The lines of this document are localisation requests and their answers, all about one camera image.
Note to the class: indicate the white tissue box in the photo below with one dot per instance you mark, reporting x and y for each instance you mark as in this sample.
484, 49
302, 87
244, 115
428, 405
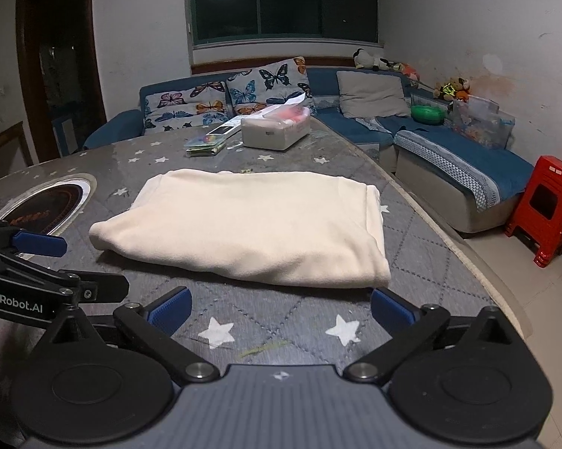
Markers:
271, 131

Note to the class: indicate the clear plastic box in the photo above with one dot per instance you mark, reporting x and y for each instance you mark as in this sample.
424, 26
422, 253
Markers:
206, 145

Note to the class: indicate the blue and white cabinet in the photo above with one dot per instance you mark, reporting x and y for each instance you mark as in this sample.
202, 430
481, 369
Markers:
68, 135

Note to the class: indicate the green bowl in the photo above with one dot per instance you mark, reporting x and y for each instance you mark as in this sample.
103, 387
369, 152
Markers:
427, 114

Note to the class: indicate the yellow and black toy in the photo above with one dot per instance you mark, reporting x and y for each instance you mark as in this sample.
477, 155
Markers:
451, 89

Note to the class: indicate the cream shirt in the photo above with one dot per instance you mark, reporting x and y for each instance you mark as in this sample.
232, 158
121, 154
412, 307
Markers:
243, 224

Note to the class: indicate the dark window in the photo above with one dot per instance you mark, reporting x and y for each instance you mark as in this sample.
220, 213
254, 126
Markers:
285, 0

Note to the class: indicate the orange plush toy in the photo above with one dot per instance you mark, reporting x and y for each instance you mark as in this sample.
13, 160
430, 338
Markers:
408, 71

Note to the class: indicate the white remote control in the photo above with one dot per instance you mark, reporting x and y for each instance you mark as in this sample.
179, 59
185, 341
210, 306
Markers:
225, 128

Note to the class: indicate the blue sofa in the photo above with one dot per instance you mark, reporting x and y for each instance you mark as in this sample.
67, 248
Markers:
449, 159

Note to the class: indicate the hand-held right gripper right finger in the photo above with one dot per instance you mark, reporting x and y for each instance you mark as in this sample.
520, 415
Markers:
391, 311

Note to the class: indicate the wide butterfly print cushion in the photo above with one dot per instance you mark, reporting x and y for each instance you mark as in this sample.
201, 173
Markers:
183, 105

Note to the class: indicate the grey star-print table cover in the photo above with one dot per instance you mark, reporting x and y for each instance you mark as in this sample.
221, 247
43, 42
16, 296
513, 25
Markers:
285, 308

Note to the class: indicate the wooden door frame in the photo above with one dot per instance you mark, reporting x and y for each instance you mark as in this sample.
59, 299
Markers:
26, 56

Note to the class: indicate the wooden side table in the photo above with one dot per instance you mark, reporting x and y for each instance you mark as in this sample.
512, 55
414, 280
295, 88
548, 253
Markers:
5, 149

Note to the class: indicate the square butterfly print cushion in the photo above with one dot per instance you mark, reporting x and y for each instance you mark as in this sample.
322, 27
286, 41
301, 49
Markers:
267, 82

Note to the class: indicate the beige cushion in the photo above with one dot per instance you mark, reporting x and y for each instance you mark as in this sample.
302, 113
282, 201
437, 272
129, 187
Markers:
372, 93

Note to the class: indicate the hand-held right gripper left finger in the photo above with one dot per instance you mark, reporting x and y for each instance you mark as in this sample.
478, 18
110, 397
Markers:
171, 311

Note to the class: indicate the red plastic stool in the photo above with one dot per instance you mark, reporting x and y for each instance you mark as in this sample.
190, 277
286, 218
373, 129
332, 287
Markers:
543, 206

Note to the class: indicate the clear storage box with toys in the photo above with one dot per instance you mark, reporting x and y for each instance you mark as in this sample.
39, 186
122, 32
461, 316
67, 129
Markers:
482, 124

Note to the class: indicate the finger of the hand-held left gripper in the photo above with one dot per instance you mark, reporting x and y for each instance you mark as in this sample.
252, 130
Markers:
38, 244
98, 287

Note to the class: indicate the black round induction cooktop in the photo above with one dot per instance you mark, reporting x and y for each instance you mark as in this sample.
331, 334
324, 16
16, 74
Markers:
52, 210

